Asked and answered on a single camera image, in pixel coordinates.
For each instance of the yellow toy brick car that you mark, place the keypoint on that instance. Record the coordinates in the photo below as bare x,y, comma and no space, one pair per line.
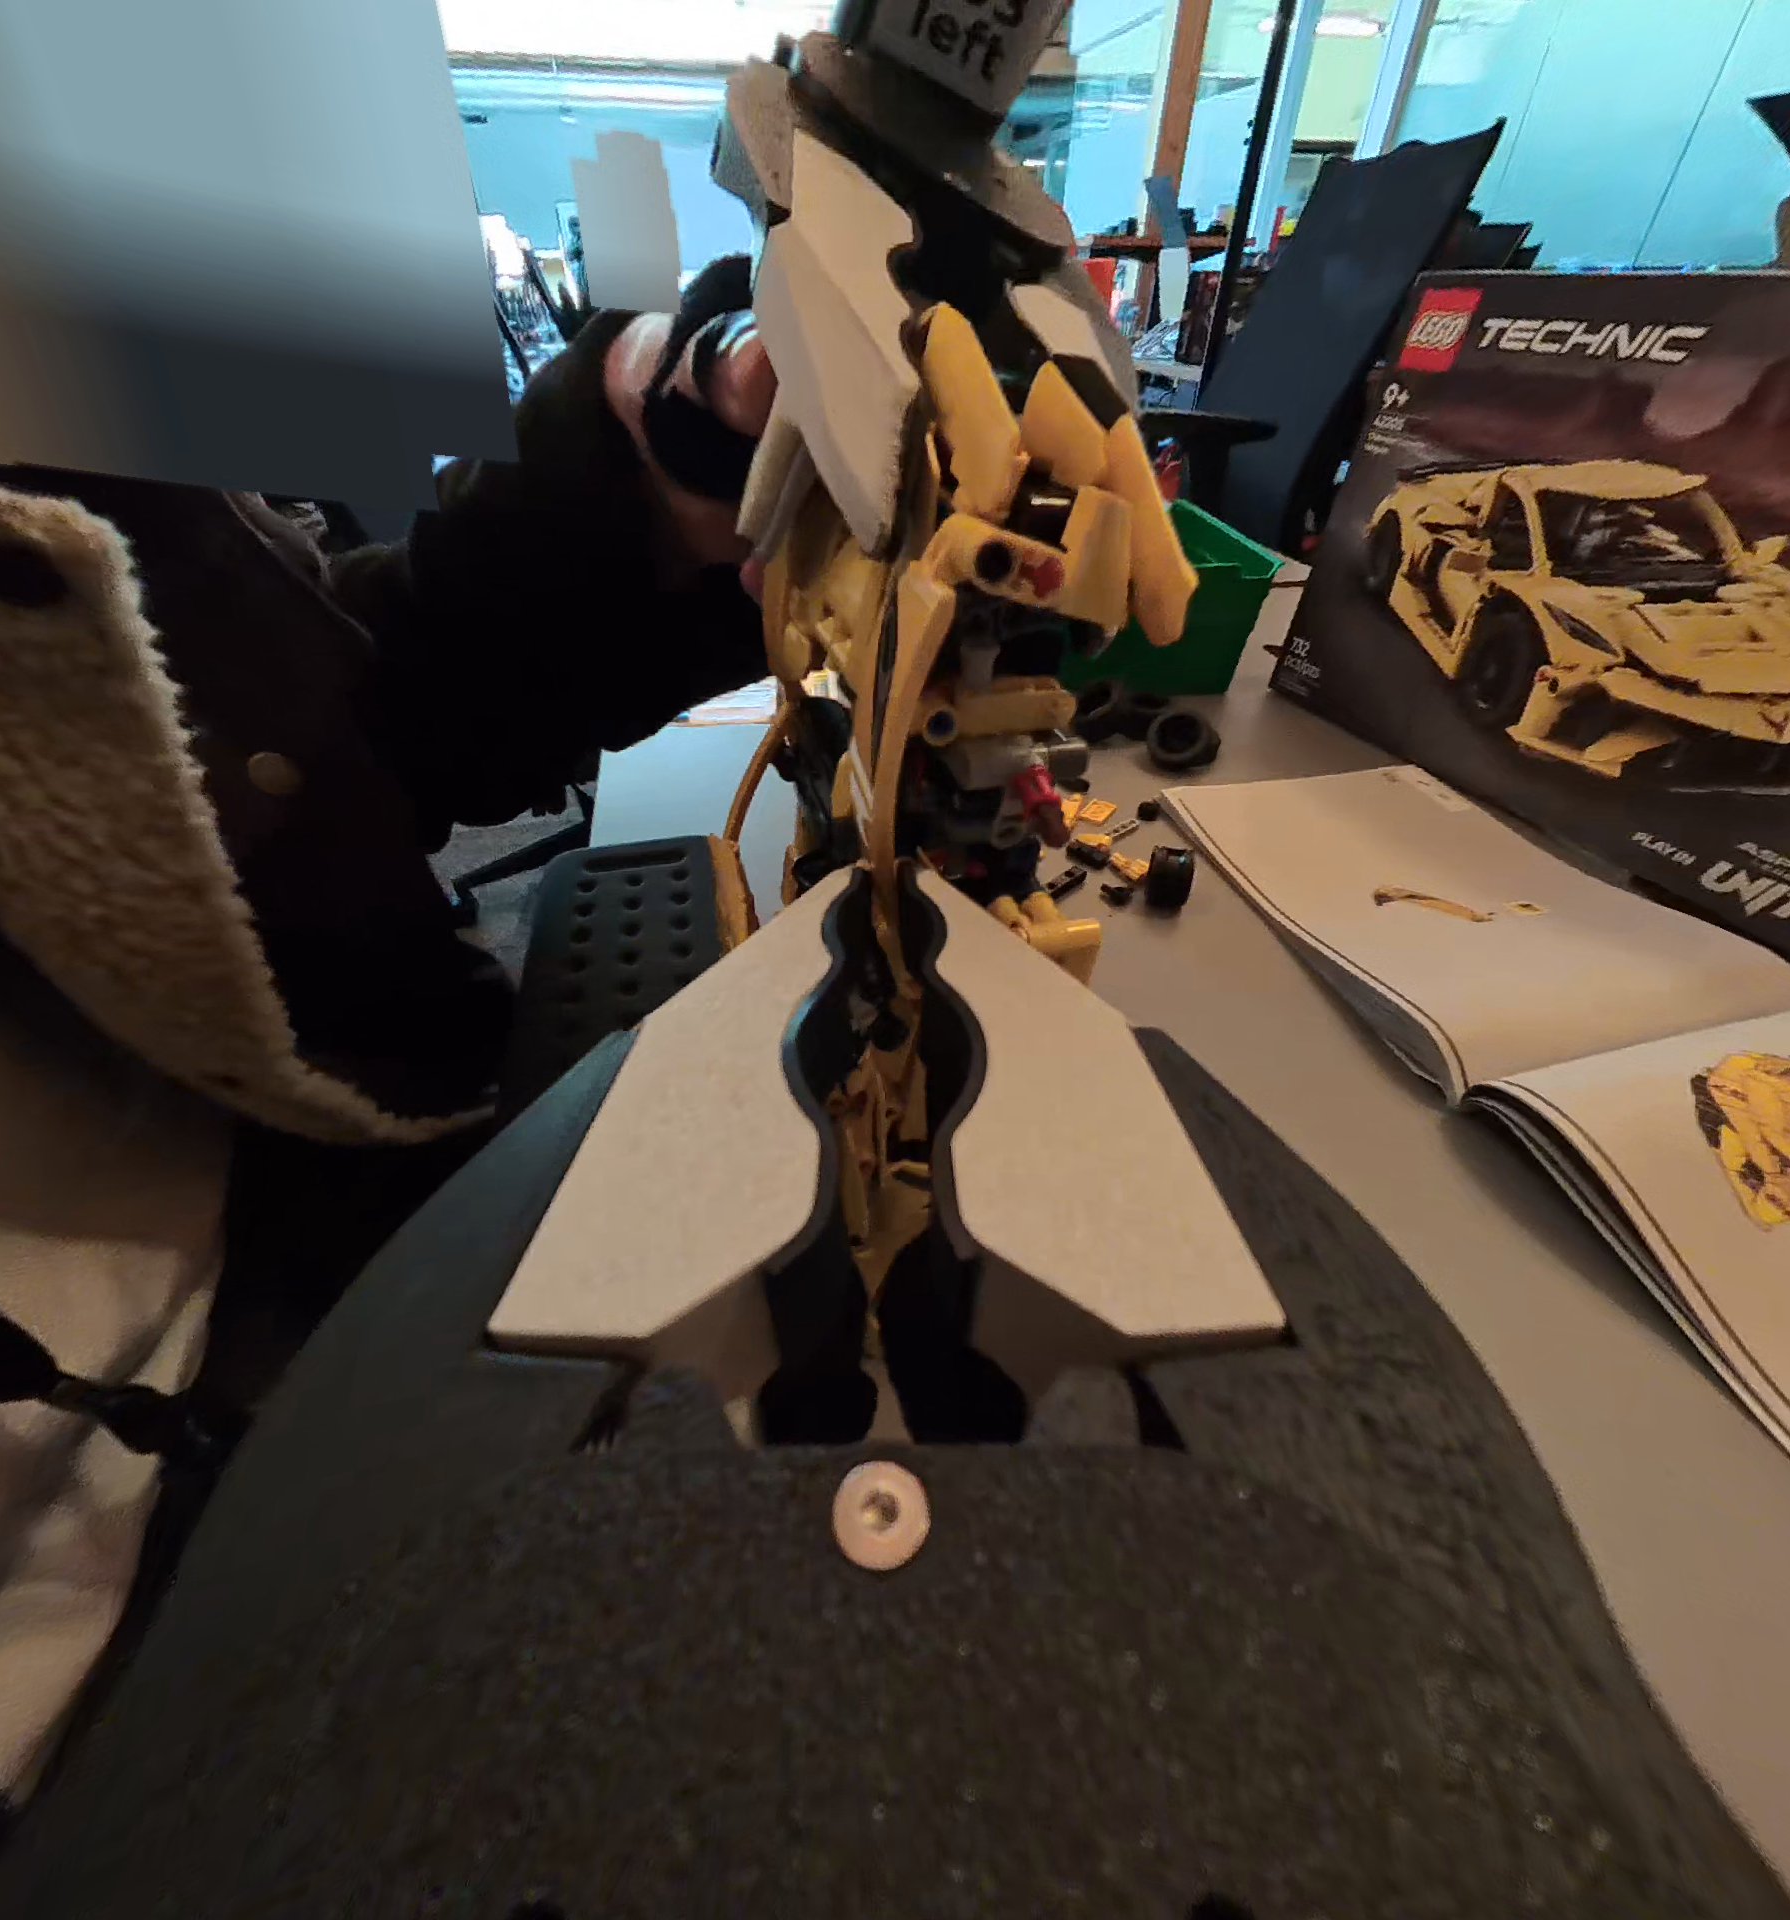
969,406

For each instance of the person's left hand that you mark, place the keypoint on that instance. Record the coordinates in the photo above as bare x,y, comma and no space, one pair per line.
699,525

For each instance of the instruction booklet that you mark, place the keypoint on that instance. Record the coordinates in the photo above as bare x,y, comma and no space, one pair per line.
1436,932

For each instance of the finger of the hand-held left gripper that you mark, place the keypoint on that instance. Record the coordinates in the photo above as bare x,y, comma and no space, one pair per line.
836,331
1062,313

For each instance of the black pole with round disc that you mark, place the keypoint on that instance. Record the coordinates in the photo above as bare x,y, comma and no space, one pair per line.
1262,136

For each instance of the dark fleece-lined jacket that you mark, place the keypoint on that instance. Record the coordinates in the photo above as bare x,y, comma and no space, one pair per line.
158,780

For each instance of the grey desk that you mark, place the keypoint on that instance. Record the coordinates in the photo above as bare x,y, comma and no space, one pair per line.
1436,1350

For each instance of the pile of black yellow bricks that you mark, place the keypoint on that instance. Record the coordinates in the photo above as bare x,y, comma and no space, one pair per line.
1089,849

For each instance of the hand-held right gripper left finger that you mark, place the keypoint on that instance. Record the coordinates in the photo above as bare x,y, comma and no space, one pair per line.
670,1201

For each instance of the toy car set box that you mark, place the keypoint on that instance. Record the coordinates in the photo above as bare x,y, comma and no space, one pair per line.
1583,602

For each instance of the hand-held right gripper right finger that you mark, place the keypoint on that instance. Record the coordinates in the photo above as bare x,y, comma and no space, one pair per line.
1120,1201

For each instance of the green plastic bin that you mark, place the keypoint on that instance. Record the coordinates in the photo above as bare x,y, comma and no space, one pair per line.
1211,602

